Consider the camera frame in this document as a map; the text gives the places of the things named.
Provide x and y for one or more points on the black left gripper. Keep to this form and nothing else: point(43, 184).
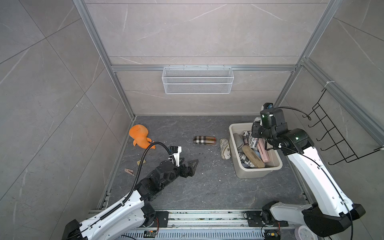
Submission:
point(190, 171)

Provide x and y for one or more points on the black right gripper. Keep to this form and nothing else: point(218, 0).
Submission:
point(255, 126)

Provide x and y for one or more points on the pink case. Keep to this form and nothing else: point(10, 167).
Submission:
point(262, 150)

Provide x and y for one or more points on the newspaper print case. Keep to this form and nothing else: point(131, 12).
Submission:
point(253, 142)

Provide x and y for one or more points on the newspaper flag case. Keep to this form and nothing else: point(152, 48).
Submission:
point(246, 135)

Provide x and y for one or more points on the tan fabric case front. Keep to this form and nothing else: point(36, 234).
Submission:
point(253, 157)

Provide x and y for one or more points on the beige plastic storage bin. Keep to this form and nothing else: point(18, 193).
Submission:
point(274, 164)

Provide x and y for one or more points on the grey case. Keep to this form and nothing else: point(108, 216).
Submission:
point(239, 142)

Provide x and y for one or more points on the plaid glasses case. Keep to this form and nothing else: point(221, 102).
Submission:
point(204, 140)

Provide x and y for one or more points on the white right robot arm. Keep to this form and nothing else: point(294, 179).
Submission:
point(332, 212)

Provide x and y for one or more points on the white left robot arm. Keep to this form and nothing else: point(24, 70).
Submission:
point(134, 209)

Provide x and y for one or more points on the map print glasses case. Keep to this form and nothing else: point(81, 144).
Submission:
point(225, 149)

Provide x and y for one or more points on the wooden clothespin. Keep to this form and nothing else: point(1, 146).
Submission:
point(129, 171)

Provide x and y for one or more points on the small yellow clip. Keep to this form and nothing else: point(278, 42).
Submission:
point(139, 162)

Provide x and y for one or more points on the orange plush toy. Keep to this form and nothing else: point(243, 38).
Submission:
point(139, 133)

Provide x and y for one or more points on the white round clock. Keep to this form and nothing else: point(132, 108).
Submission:
point(304, 233)

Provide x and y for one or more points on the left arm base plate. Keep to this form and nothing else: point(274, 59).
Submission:
point(161, 219)

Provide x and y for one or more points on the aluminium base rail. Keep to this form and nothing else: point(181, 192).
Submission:
point(209, 225)

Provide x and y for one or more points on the black wire hook rack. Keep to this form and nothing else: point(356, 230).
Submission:
point(321, 118)

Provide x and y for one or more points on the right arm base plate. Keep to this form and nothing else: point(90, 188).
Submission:
point(262, 218)

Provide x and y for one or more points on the white wire mesh basket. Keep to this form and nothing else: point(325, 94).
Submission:
point(197, 80)

